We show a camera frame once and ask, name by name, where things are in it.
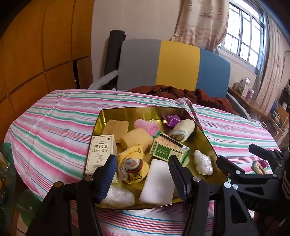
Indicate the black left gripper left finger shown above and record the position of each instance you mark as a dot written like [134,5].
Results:
[54,215]

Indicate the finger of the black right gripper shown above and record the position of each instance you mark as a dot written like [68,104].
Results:
[274,157]
[231,170]

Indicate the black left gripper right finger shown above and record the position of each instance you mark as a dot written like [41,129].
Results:
[231,216]

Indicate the beige knitted sock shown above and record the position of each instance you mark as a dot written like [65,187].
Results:
[183,130]

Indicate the green cracker packet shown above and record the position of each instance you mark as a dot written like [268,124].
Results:
[163,147]
[258,167]

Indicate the purple snack packet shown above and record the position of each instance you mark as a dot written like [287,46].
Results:
[171,120]

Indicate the yellow sock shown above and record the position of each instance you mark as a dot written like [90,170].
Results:
[131,167]

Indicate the green cracker packet on bed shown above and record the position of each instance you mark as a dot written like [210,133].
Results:
[258,167]

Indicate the clear crumpled plastic bag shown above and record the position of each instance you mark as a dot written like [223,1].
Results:
[203,163]

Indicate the wooden desk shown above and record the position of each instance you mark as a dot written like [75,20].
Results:
[279,118]

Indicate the white foam block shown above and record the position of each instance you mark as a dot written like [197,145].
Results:
[159,186]

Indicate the purple box on desk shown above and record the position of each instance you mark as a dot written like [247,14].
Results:
[249,94]

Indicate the striped pink green bedsheet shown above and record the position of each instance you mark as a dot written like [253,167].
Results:
[50,140]

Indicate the dark red blanket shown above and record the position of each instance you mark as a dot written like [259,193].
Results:
[197,96]

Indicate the white carton box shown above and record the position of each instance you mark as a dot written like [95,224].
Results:
[244,86]

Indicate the white medicine box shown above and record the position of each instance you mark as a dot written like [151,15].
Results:
[101,147]

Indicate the pink rolled towel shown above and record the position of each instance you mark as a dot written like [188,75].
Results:
[150,127]

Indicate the gold tray with brown rim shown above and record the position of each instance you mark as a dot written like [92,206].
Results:
[197,140]

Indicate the yellow sponge block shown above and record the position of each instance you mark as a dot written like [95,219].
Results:
[136,137]

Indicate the tan sponge slab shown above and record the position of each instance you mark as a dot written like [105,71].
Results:
[116,128]

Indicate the window with metal bars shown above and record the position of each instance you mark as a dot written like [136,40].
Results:
[245,34]

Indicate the grey yellow blue headboard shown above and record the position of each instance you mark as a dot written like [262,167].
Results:
[149,62]

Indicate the beige patterned curtain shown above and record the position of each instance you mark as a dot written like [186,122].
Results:
[202,23]

